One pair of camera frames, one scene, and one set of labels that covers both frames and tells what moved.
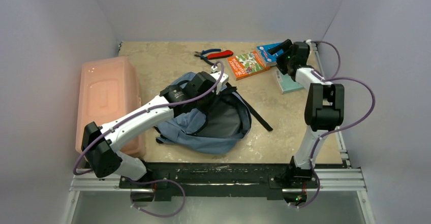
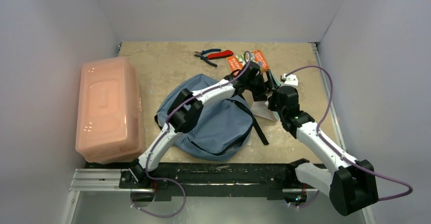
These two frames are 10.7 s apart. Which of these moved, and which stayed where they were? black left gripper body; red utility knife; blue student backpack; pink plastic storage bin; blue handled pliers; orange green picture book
Moved: blue student backpack; black left gripper body
Stayed: red utility knife; orange green picture book; blue handled pliers; pink plastic storage bin
